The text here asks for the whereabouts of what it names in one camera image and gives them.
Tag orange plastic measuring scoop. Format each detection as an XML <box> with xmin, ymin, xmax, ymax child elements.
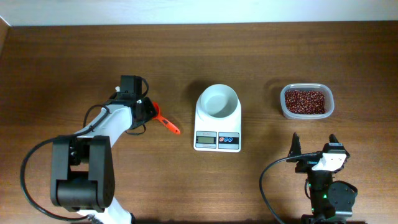
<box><xmin>152</xmin><ymin>102</ymin><xmax>181</xmax><ymax>135</ymax></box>

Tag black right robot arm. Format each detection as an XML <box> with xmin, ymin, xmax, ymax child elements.
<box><xmin>287</xmin><ymin>133</ymin><xmax>358</xmax><ymax>223</ymax></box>

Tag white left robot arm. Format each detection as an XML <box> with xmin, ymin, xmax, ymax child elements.
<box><xmin>50</xmin><ymin>75</ymin><xmax>157</xmax><ymax>223</ymax></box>

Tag white digital kitchen scale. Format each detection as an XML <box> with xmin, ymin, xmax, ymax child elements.
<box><xmin>193</xmin><ymin>101</ymin><xmax>242</xmax><ymax>152</ymax></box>

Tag red beans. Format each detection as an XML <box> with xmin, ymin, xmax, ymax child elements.
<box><xmin>284</xmin><ymin>90</ymin><xmax>326</xmax><ymax>114</ymax></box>

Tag clear plastic container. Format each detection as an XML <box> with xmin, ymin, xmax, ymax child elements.
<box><xmin>280</xmin><ymin>83</ymin><xmax>335</xmax><ymax>119</ymax></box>

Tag white round bowl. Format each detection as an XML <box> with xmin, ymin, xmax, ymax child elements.
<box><xmin>198</xmin><ymin>84</ymin><xmax>241</xmax><ymax>119</ymax></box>

